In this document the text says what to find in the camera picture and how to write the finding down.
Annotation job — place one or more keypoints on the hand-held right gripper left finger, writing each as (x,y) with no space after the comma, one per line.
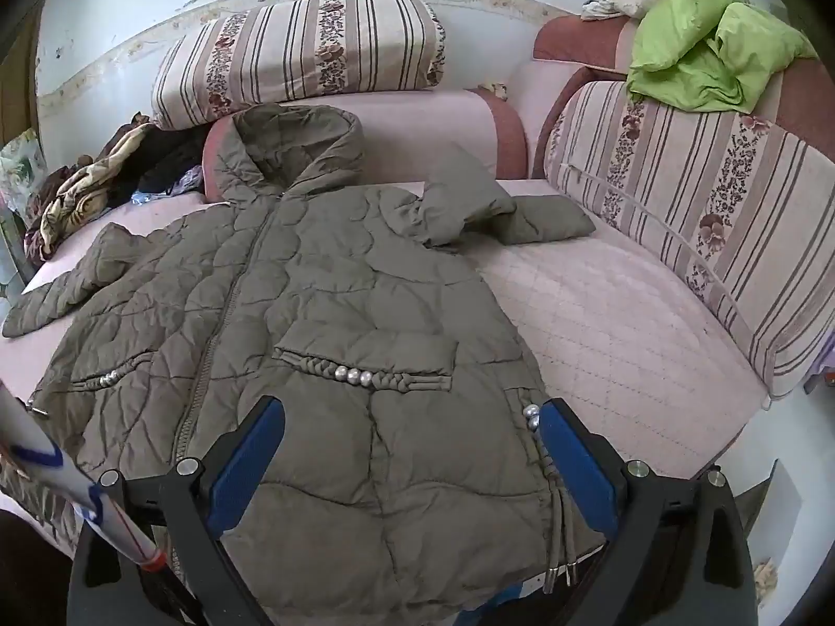
(248,466)

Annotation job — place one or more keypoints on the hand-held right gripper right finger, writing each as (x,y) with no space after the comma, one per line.
(574,469)

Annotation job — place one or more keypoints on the olive padded hooded jacket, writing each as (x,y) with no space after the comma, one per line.
(339,287)

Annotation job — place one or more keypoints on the pile of dark clothes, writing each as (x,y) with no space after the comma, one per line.
(169,166)

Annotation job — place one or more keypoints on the pink sofa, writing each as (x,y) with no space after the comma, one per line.
(620,339)

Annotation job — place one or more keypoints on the white tube with blue marks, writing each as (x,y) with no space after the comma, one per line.
(72,479)

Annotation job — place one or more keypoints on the long striped floral cushion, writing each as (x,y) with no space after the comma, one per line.
(711,189)

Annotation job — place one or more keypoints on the brown patterned blanket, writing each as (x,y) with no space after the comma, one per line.
(78,186)

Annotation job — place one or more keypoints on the green floral pillow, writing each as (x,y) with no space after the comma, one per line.
(16,169)

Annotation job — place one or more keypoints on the short striped floral cushion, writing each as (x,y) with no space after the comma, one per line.
(306,52)

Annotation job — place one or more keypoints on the green padded cloth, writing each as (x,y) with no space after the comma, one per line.
(704,45)

